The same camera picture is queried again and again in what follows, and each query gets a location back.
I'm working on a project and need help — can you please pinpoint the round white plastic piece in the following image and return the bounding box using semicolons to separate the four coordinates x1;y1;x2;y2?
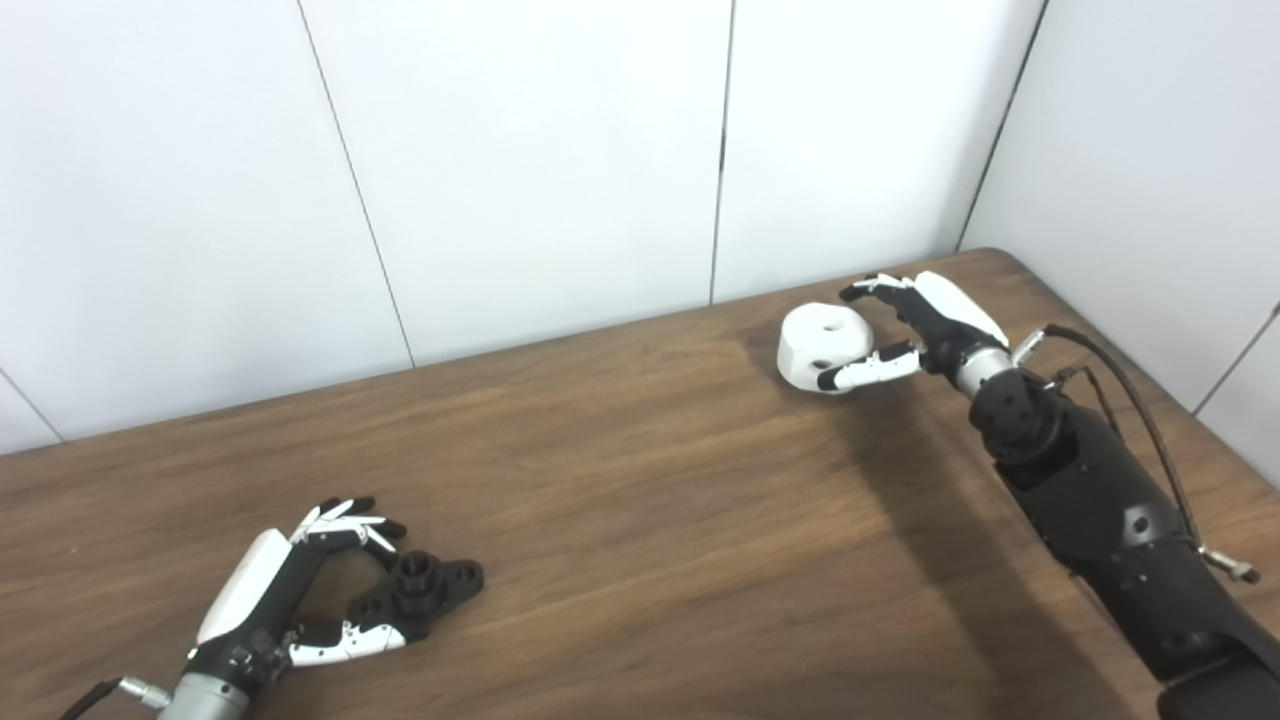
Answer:
776;302;880;397

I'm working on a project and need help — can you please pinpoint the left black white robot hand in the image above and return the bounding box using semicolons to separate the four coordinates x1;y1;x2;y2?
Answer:
184;495;410;693

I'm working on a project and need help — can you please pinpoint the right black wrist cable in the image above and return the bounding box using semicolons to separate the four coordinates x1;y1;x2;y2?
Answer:
1011;322;1263;585

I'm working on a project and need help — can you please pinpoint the black plastic holder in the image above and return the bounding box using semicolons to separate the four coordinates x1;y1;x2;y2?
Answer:
346;549;487;643

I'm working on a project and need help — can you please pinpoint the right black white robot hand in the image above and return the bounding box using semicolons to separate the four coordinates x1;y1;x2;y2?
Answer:
817;270;1012;395

